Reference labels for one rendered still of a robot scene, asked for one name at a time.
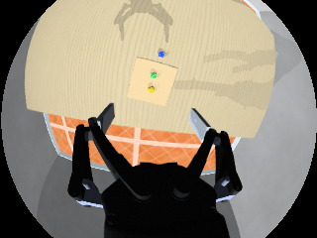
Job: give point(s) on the beige square mat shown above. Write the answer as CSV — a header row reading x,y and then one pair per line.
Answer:
x,y
141,80

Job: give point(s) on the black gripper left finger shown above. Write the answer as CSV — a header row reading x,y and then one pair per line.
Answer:
x,y
81,186

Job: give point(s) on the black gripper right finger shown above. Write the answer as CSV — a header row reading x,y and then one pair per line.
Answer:
x,y
227,181

